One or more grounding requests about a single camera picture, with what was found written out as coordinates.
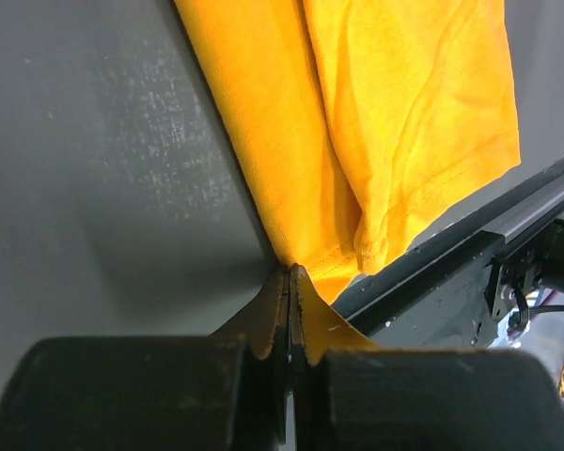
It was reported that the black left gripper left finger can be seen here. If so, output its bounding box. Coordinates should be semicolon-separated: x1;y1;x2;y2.
0;270;290;450

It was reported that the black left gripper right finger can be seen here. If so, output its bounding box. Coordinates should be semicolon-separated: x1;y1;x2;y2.
289;266;564;450

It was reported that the orange t shirt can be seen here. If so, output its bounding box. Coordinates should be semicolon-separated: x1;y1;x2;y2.
177;1;521;303

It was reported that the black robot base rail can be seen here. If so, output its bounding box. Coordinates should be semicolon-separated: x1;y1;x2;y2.
333;158;564;347

